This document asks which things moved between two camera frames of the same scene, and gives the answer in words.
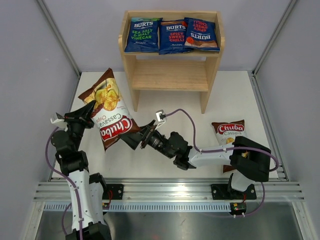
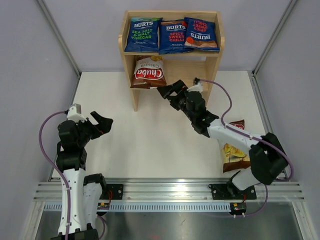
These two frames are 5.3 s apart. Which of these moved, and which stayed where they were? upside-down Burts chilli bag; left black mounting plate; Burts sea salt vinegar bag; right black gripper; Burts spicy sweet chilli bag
Moved: right black gripper
Stayed: upside-down Burts chilli bag; Burts spicy sweet chilli bag; Burts sea salt vinegar bag; left black mounting plate
